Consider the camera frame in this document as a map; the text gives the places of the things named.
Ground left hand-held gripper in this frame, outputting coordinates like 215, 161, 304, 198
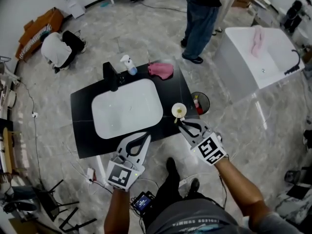
105, 132, 152, 193

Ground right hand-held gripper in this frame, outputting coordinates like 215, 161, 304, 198
178, 118, 226, 166

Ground person's right forearm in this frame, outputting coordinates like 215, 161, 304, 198
215, 157, 273, 230

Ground person's left forearm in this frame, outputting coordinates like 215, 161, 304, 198
104, 188, 130, 234

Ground red object in bin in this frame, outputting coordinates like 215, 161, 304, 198
194, 94, 204, 115

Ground black mesh waste bin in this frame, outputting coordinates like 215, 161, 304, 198
191, 91, 211, 116

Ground white sink basin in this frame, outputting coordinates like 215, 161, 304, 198
91, 78, 164, 140

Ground white vanity leg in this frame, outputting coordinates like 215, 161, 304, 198
96, 155, 104, 180

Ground person's left black shoe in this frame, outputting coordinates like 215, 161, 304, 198
165, 156, 177, 178

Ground person's black shoe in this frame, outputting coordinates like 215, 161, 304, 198
165, 156, 177, 178
189, 178, 201, 197

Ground white power strip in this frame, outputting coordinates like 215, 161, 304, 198
86, 167, 96, 183

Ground black device with screen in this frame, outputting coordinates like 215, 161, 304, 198
131, 191, 156, 215

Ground person's right black shoe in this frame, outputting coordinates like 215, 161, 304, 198
189, 178, 201, 197

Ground person's black trousers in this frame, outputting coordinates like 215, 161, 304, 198
142, 172, 208, 229

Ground black vanity countertop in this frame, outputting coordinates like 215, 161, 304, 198
70, 63, 200, 159

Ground pink cloth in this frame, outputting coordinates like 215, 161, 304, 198
147, 62, 175, 79

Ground black sink faucet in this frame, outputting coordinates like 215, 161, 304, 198
102, 61, 125, 93

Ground white and blue spray bottle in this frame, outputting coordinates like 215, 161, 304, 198
119, 54, 138, 76

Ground person's gray shirt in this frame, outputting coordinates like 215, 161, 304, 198
145, 198, 312, 234

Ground black folding chair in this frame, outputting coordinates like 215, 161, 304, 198
33, 178, 98, 232

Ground pink towel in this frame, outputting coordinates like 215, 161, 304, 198
251, 25, 265, 58

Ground white bathtub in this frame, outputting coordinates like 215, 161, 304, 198
214, 26, 306, 92

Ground small black bucket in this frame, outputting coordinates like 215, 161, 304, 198
284, 170, 301, 185

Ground black bathtub faucet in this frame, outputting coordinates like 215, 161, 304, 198
284, 49, 302, 76

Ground wooden board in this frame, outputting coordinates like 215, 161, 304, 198
2, 127, 16, 175

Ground black appliance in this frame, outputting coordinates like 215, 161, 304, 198
280, 0, 304, 34

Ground brown cardboard box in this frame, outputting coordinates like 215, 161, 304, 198
15, 7, 65, 62

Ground black floor cable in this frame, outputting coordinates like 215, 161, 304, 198
140, 0, 188, 14

